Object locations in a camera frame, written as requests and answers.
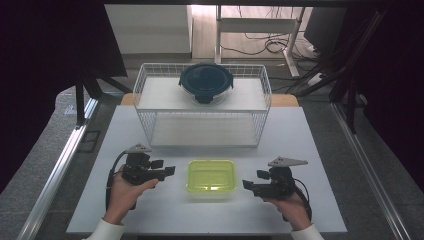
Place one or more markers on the round container with dark blue lid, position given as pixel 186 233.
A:
pixel 205 80

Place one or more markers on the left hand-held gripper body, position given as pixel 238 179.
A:
pixel 138 171

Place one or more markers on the white cabinet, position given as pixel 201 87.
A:
pixel 150 28

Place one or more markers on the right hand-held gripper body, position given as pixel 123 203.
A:
pixel 281 185

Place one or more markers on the aluminium rail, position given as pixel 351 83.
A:
pixel 56 176
pixel 366 170

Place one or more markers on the person's right hand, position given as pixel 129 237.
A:
pixel 295 211

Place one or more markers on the black metal stand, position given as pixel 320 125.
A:
pixel 80 100
pixel 350 80

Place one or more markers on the wooden board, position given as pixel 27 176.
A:
pixel 283 100

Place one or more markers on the black curtain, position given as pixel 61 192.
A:
pixel 43 50
pixel 396 66

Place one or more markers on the person's left hand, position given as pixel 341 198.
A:
pixel 123 198

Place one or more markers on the white power strip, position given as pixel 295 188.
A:
pixel 315 79

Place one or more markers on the white desk frame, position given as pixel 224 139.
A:
pixel 256 25

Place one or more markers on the clear container with green lid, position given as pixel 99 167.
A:
pixel 210 175

